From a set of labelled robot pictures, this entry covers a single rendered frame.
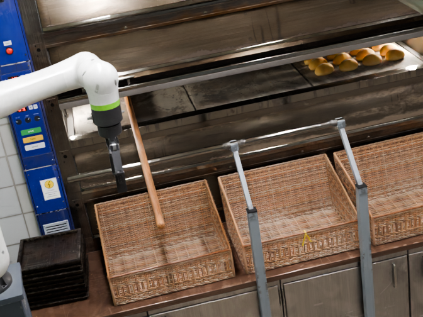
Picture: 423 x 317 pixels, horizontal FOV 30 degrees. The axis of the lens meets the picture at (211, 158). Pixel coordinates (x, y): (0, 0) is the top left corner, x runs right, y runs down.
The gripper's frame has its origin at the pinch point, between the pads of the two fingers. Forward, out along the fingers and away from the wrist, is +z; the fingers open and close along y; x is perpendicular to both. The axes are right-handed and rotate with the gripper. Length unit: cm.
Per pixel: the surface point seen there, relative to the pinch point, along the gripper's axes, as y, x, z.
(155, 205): -24.8, 12.7, 26.0
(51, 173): -108, -24, 43
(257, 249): -47, 54, 69
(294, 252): -56, 73, 81
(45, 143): -108, -24, 27
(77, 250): -79, -20, 69
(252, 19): -108, 78, -12
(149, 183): -44, 14, 26
